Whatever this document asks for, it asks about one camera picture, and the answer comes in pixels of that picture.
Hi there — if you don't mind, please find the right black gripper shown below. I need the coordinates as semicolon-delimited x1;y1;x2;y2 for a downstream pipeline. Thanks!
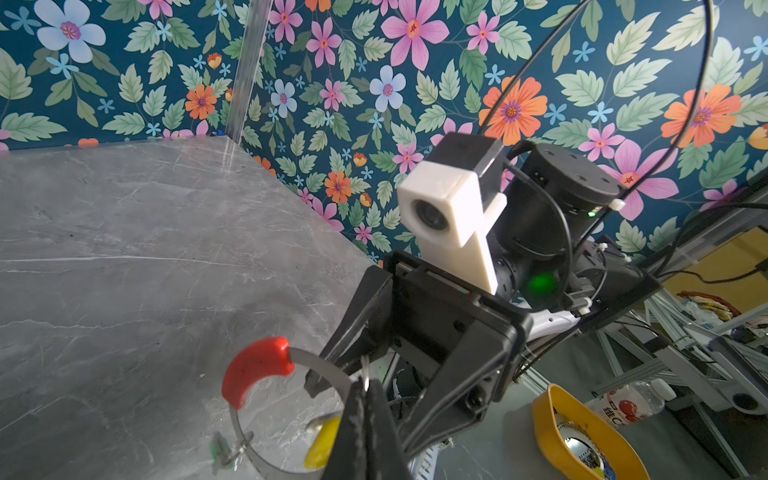
319;252;533;459

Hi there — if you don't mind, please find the plastic water bottle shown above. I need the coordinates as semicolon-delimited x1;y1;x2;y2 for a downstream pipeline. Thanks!
585;379;677;429

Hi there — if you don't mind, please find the yellow plastic bin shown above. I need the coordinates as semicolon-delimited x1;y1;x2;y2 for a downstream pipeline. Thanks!
532;384;649;480

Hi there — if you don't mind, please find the right camera cable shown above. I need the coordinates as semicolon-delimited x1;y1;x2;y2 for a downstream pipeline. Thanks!
476;0;715;253

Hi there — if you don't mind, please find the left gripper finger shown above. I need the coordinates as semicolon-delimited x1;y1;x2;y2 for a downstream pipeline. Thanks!
321;379;411;480

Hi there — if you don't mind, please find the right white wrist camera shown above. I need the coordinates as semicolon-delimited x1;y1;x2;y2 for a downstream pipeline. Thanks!
396;132;507;294

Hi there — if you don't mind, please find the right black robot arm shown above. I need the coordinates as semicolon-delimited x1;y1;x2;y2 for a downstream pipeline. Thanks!
321;134;653;456

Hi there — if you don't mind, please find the keyring with coloured keys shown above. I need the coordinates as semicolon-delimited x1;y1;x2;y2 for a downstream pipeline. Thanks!
211;337;353;479

